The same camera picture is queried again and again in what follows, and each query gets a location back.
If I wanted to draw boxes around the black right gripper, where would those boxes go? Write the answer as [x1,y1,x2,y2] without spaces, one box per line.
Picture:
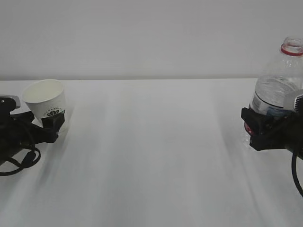
[241,107,303,152]

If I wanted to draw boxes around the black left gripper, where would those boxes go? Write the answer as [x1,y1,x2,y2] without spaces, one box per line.
[0,107,65,167]

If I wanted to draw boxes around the white paper coffee cup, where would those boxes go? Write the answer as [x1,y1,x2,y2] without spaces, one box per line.
[22,79,69,137]

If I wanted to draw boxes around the clear plastic water bottle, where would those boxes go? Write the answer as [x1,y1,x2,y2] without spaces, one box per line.
[243,36,303,149]

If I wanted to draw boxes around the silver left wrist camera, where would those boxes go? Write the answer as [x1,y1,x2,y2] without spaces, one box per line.
[0,95,21,111]

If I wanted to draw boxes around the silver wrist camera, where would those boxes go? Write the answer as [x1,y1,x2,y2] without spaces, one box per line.
[0,95,21,111]
[283,89,303,113]

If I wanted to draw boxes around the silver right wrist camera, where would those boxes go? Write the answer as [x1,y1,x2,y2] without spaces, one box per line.
[283,89,303,113]

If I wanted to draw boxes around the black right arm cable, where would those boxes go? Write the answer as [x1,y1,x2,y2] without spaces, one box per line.
[291,144,303,198]

